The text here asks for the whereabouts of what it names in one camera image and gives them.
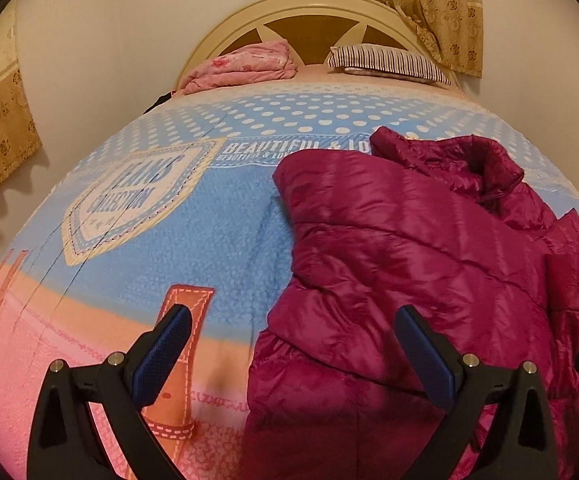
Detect magenta puffer jacket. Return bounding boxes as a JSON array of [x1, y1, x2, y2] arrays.
[[242, 126, 579, 480]]

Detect printed blue pink blanket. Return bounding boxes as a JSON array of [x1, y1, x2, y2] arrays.
[[0, 72, 579, 480]]

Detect folded pink floral quilt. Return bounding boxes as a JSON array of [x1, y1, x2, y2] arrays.
[[180, 39, 297, 96]]

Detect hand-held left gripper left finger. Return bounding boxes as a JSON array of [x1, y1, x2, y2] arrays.
[[27, 304, 194, 480]]

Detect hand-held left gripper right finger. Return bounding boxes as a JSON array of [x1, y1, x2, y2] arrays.
[[393, 305, 560, 480]]

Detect cream wooden bed headboard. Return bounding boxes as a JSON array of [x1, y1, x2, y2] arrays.
[[176, 0, 463, 92]]

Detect striped pillow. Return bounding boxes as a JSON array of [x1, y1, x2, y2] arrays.
[[327, 44, 453, 86]]

